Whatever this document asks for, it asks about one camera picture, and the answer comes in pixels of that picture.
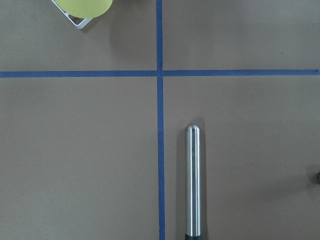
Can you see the yellow cup on rack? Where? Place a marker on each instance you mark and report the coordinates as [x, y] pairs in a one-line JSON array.
[[85, 8]]

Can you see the white wire cup rack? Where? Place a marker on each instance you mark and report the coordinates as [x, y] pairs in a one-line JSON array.
[[79, 23]]

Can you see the steel muddler black handle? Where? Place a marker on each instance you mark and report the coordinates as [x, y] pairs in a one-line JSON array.
[[193, 221]]

